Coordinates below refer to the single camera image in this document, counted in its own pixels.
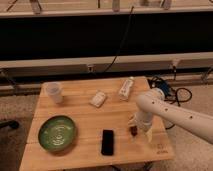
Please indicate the green ceramic bowl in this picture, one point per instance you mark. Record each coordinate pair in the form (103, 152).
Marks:
(57, 133)

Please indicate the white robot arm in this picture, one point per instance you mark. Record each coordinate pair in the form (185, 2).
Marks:
(151, 103)

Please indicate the small white box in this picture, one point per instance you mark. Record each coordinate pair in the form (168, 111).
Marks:
(98, 99)

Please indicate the black rectangular phone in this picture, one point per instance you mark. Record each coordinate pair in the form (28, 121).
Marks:
(107, 147)

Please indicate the blue power adapter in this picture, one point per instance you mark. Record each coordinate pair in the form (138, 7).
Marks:
(158, 82)

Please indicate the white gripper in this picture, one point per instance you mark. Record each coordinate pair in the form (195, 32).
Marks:
(145, 126)

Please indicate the clear plastic cup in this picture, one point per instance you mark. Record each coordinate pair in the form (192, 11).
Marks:
(54, 91)

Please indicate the black chair base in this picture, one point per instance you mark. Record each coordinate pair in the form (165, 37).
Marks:
(12, 124)

